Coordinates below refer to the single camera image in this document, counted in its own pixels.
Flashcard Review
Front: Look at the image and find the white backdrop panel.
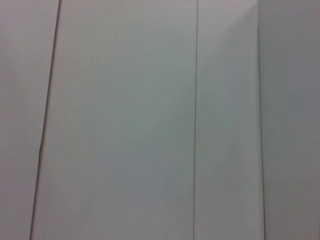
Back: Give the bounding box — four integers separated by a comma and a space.
256, 0, 320, 240
30, 0, 199, 240
0, 0, 61, 240
193, 0, 266, 240

